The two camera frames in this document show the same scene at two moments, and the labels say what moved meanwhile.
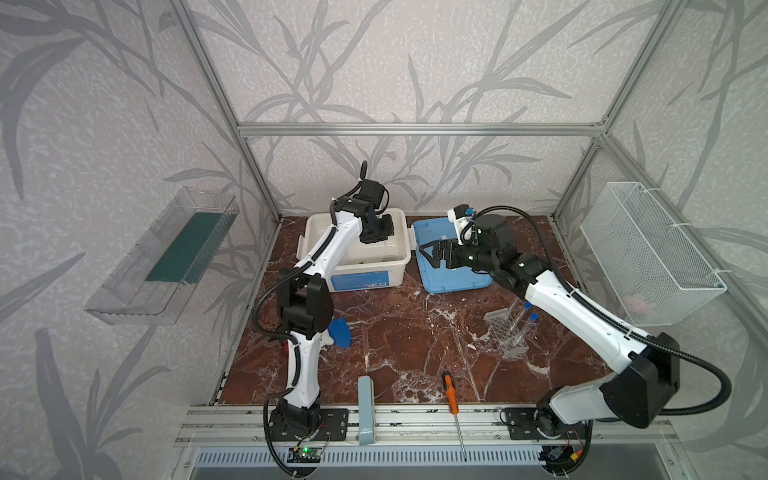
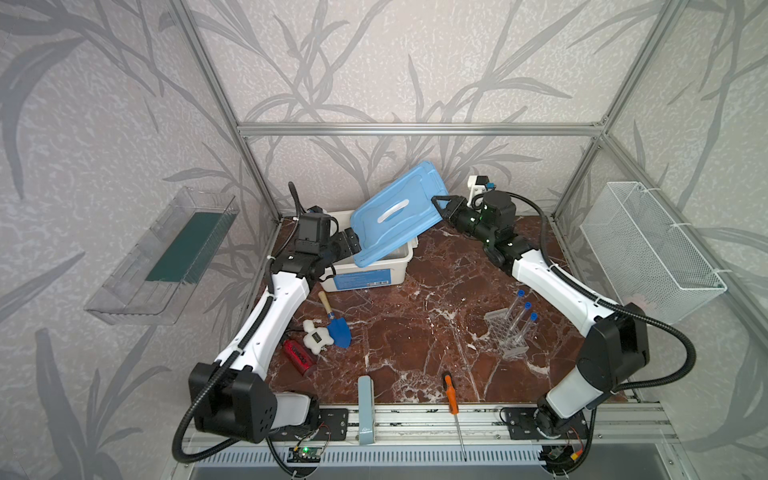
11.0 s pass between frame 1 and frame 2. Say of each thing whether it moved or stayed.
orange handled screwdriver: stayed
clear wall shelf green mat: stayed
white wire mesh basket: stayed
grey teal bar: stayed
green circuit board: stayed
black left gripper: moved
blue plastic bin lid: moved
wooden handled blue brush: stayed
